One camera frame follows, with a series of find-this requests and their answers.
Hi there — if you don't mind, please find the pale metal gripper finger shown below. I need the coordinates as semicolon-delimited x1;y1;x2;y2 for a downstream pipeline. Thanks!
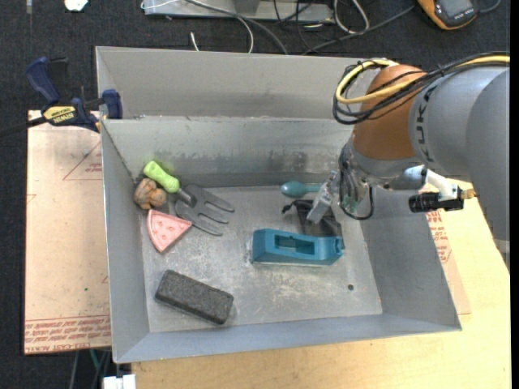
306;182;338;224

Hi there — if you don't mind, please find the teal spoon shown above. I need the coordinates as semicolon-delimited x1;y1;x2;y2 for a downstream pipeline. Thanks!
281;180;325;199

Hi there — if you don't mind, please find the teal blue tape dispenser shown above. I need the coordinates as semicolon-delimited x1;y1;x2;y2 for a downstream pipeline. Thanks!
251;228;345;267

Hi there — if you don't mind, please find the grey metal bin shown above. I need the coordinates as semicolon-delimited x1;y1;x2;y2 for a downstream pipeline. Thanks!
95;45;463;365

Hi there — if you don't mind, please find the dark grey flat block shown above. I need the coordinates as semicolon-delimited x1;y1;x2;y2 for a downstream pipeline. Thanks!
154;269;235;326

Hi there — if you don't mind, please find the pink toy pizza slice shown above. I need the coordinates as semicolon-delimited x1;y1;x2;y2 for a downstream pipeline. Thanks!
146;208;194;254

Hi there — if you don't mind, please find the orange-brown toy pretzel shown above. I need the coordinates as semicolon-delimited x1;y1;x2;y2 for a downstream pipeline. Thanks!
133;177;169;210

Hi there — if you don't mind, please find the brown cardboard board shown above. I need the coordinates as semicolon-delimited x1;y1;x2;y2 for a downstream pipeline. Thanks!
24;109;474;356

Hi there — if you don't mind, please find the black cylinder on white bracket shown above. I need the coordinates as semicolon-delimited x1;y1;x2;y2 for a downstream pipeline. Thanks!
404;164;478;214

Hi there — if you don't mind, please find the green-handled grey garden fork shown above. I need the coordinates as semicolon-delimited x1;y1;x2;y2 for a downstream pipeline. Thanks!
142;160;236;237

